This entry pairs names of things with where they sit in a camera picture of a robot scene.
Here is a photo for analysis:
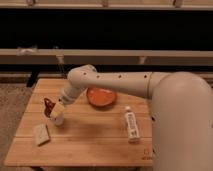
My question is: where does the white tube bottle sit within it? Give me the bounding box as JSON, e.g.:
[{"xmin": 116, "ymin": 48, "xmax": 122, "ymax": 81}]
[{"xmin": 124, "ymin": 106, "xmax": 140, "ymax": 143}]

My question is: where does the beige sponge block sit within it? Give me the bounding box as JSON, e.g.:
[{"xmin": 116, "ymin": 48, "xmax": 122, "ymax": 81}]
[{"xmin": 33, "ymin": 124, "xmax": 50, "ymax": 146}]

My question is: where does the dark red pepper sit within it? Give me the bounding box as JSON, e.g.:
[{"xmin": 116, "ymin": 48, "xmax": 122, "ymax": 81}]
[{"xmin": 44, "ymin": 98, "xmax": 55, "ymax": 117}]

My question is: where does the orange bowl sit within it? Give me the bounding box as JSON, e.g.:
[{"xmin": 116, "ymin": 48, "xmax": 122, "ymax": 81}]
[{"xmin": 86, "ymin": 87, "xmax": 117, "ymax": 107}]

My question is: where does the wooden shelf rail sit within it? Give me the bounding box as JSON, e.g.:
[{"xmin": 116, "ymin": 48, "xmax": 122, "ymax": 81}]
[{"xmin": 0, "ymin": 48, "xmax": 213, "ymax": 66}]

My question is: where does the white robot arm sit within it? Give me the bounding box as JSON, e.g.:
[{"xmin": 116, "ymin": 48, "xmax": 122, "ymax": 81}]
[{"xmin": 50, "ymin": 65, "xmax": 213, "ymax": 171}]

